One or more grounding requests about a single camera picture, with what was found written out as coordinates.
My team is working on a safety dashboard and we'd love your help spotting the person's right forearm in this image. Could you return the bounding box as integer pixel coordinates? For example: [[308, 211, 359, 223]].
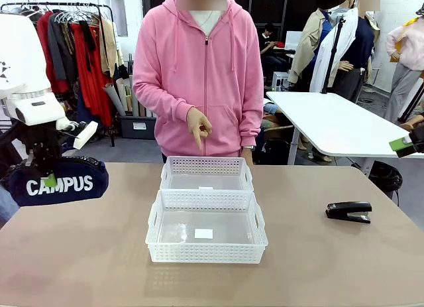
[[132, 76, 197, 125]]

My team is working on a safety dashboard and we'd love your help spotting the blue grey fabric object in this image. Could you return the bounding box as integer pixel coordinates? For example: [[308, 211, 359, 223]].
[[0, 184, 21, 222]]

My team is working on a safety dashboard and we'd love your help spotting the brown cardboard roll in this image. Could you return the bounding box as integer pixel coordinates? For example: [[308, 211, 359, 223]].
[[114, 76, 134, 117]]

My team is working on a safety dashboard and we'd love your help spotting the black metal clothes rack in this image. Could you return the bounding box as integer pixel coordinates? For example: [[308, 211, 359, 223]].
[[0, 1, 116, 147]]

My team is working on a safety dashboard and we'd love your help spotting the grey jacket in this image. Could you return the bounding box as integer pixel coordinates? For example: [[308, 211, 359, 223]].
[[48, 17, 73, 82]]

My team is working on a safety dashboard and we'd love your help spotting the person's right hand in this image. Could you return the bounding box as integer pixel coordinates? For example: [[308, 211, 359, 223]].
[[186, 107, 213, 156]]

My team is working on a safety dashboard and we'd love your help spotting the person in pink hoodie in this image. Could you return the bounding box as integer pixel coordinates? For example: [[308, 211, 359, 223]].
[[132, 0, 266, 165]]

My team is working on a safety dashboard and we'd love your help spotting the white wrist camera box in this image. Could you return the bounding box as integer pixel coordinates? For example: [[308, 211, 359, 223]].
[[72, 120, 99, 150]]

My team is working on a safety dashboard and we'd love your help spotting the mannequin in beige trench coat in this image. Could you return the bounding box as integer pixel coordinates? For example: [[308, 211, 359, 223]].
[[286, 0, 337, 91]]

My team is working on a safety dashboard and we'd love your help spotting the red dress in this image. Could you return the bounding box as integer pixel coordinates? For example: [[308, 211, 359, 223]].
[[70, 21, 117, 128]]

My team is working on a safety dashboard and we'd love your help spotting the beige garment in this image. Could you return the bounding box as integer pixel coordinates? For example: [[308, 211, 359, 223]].
[[98, 17, 124, 78]]

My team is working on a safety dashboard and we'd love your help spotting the white table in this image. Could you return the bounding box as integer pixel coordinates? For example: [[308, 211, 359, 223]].
[[266, 90, 424, 165]]

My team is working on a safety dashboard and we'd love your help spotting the black tripod stand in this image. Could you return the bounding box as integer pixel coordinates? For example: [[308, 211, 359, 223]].
[[320, 17, 348, 95]]

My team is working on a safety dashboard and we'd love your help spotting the grey paper roll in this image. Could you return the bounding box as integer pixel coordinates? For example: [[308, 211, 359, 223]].
[[102, 82, 127, 117]]

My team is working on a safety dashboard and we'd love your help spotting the black cable bundle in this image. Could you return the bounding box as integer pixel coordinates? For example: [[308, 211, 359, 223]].
[[367, 160, 403, 192]]

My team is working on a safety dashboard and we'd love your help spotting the black scarf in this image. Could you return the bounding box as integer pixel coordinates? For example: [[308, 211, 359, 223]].
[[78, 20, 97, 73]]

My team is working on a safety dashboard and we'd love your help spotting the navy CAMPUS pencil case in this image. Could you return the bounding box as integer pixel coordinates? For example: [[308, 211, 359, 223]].
[[8, 156, 109, 208]]

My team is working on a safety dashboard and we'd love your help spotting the mannequin in pink sweater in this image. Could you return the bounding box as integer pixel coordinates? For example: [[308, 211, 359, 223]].
[[383, 17, 424, 123]]

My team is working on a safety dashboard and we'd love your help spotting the white perforated plastic basket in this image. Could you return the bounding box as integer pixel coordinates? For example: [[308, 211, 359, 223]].
[[160, 156, 254, 192], [144, 188, 268, 264]]

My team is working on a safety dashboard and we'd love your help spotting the white monitor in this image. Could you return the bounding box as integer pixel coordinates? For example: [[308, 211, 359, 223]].
[[284, 31, 304, 51]]

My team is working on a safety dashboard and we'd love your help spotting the black stapler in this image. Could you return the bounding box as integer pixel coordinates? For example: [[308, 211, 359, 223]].
[[325, 201, 372, 224]]

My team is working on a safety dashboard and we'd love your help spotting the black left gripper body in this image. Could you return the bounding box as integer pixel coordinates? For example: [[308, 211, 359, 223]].
[[21, 121, 64, 155]]

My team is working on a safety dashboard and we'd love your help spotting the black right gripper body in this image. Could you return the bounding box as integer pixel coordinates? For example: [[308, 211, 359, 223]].
[[409, 123, 424, 147]]

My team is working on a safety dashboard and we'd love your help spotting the mannequin in white coat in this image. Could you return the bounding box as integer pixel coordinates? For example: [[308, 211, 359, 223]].
[[309, 0, 380, 104]]

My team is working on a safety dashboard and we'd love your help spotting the dark storage bin with label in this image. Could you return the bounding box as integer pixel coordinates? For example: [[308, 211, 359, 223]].
[[119, 115, 157, 140]]

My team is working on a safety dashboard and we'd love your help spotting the seated person in black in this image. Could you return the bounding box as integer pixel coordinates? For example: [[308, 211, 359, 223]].
[[259, 23, 290, 86]]

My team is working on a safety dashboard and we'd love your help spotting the red coat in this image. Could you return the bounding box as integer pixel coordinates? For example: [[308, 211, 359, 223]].
[[35, 11, 69, 93]]

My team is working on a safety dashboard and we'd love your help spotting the person's left forearm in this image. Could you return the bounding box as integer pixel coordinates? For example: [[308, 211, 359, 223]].
[[238, 97, 264, 149]]

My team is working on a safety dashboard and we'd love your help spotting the white computer box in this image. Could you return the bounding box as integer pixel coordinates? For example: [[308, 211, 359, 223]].
[[272, 71, 292, 91]]

